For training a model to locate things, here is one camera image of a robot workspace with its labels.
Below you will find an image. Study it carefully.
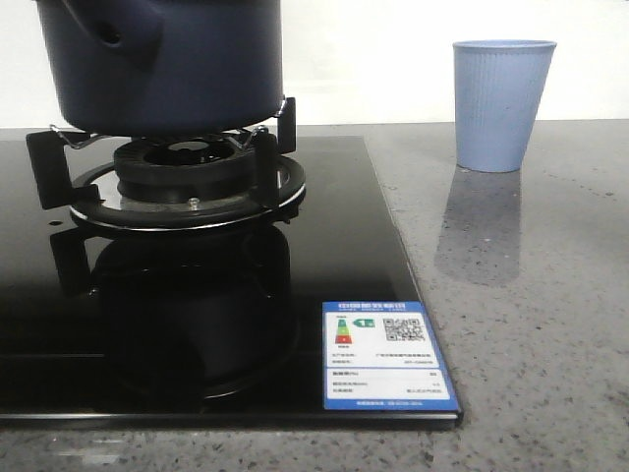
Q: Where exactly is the black pot support grate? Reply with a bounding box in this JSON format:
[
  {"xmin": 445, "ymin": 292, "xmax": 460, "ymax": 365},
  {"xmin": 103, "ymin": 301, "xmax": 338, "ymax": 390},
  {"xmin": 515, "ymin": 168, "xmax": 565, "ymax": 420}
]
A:
[{"xmin": 26, "ymin": 97, "xmax": 306, "ymax": 232}]

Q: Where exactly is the blue energy label sticker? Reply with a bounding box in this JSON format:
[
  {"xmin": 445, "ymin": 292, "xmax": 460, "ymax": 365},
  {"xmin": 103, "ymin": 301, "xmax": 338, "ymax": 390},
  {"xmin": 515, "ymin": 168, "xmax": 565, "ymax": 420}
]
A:
[{"xmin": 322, "ymin": 301, "xmax": 461, "ymax": 418}]

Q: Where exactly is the light blue ribbed cup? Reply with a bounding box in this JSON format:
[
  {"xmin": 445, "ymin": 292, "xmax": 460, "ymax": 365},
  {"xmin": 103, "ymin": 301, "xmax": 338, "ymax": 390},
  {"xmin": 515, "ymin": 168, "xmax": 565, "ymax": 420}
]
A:
[{"xmin": 453, "ymin": 39, "xmax": 556, "ymax": 173}]

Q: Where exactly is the black round gas burner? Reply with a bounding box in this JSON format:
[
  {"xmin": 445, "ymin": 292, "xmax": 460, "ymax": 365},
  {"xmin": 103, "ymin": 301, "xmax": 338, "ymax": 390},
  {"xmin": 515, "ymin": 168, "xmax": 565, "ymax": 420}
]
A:
[{"xmin": 114, "ymin": 138, "xmax": 256, "ymax": 204}]

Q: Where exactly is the dark blue cooking pot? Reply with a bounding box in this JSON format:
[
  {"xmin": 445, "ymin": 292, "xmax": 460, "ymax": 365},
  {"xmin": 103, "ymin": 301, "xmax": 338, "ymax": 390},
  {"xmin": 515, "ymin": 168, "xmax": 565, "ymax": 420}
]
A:
[{"xmin": 37, "ymin": 1, "xmax": 283, "ymax": 137}]

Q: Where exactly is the black glass gas stove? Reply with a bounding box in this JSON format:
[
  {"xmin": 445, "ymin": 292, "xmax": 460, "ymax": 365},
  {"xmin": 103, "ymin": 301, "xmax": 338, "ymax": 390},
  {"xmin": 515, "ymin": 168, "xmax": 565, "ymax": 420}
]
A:
[{"xmin": 1, "ymin": 137, "xmax": 463, "ymax": 430}]

